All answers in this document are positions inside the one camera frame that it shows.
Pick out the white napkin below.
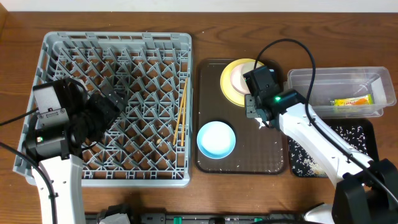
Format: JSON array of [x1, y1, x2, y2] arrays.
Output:
[[254, 117, 270, 129]]

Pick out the light blue bowl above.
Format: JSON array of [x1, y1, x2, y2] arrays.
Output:
[[197, 121, 236, 159]]

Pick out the wooden chopstick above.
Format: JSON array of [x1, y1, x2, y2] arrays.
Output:
[[173, 77, 188, 145], [181, 92, 187, 147]]

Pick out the green orange snack wrapper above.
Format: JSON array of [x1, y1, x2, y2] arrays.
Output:
[[330, 94, 374, 106]]

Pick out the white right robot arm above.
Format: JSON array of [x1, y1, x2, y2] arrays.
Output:
[[244, 90, 397, 223]]

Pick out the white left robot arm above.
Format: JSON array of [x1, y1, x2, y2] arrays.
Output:
[[23, 78, 127, 223]]

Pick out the grey plastic dishwasher rack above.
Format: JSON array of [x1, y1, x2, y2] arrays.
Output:
[[11, 30, 192, 188]]

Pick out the black food waste tray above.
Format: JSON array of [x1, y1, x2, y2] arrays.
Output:
[[287, 119, 379, 178]]

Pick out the clear plastic waste bin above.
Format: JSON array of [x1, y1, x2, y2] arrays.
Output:
[[285, 66, 397, 119]]

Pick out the pink small plate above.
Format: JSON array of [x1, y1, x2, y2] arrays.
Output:
[[230, 62, 254, 95]]

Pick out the yellow plate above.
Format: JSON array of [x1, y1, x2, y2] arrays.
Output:
[[220, 58, 255, 107]]

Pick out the dark brown serving tray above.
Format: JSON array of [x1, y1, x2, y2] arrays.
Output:
[[195, 59, 287, 175]]

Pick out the rice and food scraps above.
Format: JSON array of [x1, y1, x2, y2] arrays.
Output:
[[288, 125, 371, 178]]

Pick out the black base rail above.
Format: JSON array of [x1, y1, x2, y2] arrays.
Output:
[[85, 212, 305, 224]]

